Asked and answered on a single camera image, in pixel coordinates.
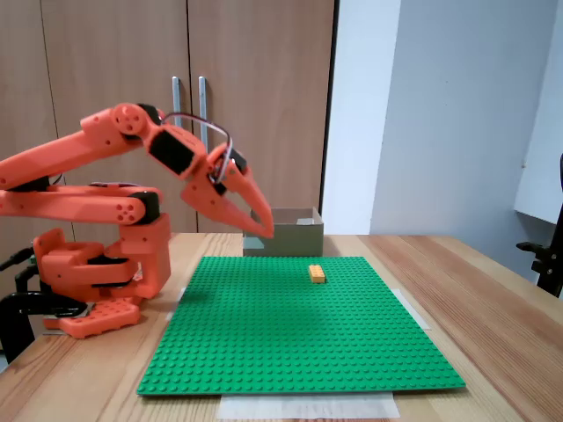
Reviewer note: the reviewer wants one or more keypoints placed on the cardboard box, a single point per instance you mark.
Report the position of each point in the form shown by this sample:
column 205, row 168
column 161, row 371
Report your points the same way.
column 299, row 239

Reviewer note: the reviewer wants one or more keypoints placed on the yellow lego block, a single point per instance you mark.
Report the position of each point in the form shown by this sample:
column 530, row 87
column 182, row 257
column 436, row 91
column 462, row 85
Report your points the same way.
column 316, row 273

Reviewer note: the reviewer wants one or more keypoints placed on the green lego baseplate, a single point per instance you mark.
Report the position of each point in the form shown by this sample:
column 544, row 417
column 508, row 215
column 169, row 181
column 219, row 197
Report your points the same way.
column 272, row 343

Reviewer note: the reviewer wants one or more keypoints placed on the small translucent tape strip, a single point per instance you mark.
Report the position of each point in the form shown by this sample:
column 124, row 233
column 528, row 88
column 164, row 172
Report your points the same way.
column 178, row 303

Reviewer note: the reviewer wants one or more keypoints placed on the brown wooden cabinet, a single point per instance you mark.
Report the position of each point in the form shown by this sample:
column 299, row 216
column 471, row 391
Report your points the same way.
column 110, row 53

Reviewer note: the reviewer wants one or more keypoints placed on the narrow translucent tape strip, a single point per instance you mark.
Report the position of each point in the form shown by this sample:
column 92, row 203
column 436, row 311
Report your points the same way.
column 413, row 310

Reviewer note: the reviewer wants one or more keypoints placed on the wide translucent tape strip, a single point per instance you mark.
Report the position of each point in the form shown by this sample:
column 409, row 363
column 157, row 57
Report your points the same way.
column 308, row 406

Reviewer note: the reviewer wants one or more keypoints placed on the black table clamp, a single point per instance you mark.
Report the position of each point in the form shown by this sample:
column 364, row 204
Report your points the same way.
column 13, row 307

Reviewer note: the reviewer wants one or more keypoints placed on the white board panel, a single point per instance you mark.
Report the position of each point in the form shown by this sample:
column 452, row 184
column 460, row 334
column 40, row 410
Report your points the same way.
column 543, row 132

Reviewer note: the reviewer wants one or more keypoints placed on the black chair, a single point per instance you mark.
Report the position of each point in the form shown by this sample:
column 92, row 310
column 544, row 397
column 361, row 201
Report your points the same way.
column 547, row 268

